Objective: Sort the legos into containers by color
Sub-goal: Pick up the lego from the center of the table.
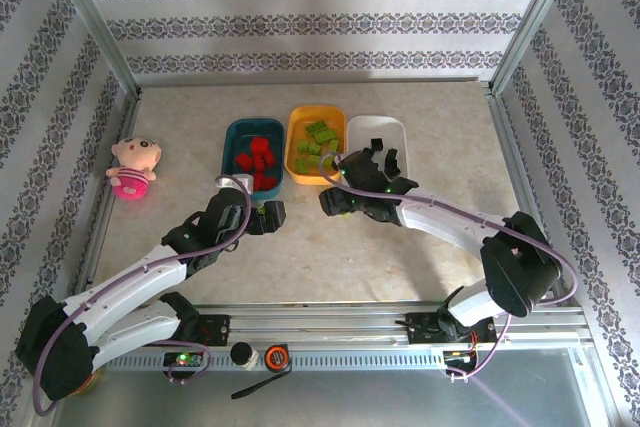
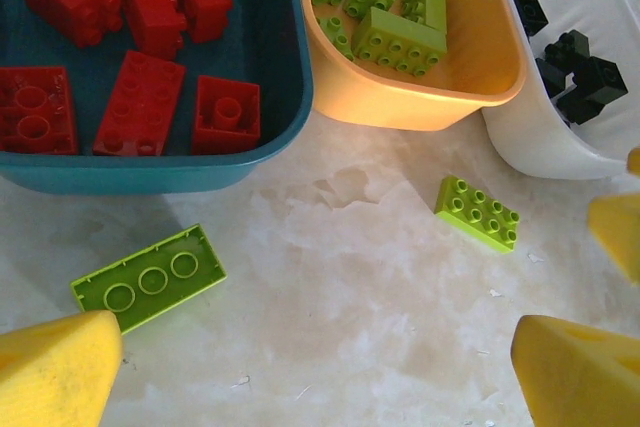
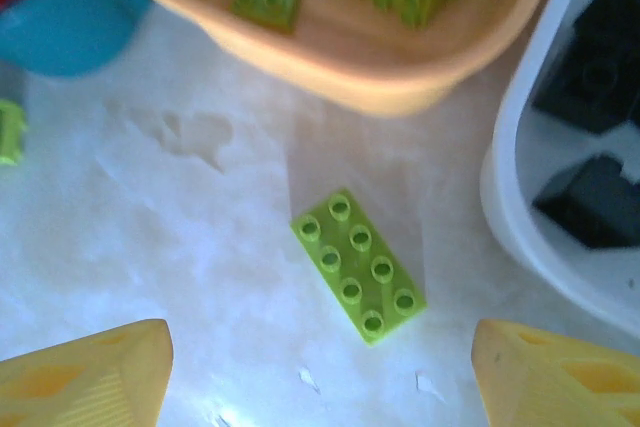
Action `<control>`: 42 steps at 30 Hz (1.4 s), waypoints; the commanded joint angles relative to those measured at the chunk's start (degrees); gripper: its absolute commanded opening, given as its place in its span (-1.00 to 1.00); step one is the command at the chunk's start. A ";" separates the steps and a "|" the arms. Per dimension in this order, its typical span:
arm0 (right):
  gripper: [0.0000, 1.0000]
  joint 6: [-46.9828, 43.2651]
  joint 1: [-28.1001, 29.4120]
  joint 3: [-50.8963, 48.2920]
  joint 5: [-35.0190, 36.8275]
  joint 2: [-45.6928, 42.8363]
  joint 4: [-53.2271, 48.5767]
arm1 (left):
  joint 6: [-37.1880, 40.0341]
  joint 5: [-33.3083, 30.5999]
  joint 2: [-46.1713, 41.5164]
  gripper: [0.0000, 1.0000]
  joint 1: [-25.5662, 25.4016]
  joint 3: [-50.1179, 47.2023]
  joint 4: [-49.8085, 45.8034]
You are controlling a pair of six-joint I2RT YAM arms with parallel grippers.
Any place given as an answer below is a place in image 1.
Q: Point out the red lego brick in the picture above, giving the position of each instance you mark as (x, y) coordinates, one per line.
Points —
(245, 161)
(260, 162)
(272, 182)
(259, 143)
(259, 181)
(270, 157)

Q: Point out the lime green lego brick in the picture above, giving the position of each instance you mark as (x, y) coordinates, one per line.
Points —
(334, 146)
(302, 145)
(314, 161)
(302, 164)
(318, 125)
(326, 136)
(328, 164)
(314, 148)

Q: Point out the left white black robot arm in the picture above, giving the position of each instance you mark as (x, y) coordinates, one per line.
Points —
(130, 287)

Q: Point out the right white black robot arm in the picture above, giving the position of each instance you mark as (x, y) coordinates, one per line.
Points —
(440, 222)

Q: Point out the orange plastic container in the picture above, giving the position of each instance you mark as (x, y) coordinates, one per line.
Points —
(315, 178)

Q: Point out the white plastic container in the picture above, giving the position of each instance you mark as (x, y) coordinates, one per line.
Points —
(370, 127)

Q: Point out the teal plastic container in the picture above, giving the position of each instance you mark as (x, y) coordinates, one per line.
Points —
(240, 137)

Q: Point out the pink plush doll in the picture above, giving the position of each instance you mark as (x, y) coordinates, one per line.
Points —
(132, 167)

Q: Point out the white bottle black cap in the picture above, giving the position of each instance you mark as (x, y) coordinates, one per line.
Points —
(243, 356)

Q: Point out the orange black tape measure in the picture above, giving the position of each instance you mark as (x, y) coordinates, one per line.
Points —
(276, 357)

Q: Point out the left black controller board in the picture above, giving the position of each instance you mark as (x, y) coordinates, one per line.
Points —
(186, 359)

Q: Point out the black controller board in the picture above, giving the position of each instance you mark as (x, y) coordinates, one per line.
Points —
(186, 359)
(457, 357)

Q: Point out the right black controller board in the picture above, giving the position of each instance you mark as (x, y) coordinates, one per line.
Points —
(457, 357)

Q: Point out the grey metal plate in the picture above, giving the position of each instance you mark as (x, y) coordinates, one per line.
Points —
(375, 397)

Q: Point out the red round tin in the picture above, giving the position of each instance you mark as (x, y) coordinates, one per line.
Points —
(98, 379)

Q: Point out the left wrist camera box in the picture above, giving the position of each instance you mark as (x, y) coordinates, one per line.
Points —
(235, 181)

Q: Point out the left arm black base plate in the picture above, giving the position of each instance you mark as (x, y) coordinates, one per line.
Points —
(220, 329)

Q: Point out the aluminium mounting rail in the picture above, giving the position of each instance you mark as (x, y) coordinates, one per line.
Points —
(325, 327)

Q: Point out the aluminium back rail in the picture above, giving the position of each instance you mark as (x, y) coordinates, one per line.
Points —
(300, 81)

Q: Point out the aluminium side rail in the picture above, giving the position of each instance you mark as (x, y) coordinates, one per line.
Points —
(126, 119)
(511, 147)

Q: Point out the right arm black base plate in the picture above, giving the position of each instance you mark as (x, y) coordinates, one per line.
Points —
(422, 329)

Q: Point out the aluminium frame post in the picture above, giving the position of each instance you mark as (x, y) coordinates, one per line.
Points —
(102, 32)
(525, 32)

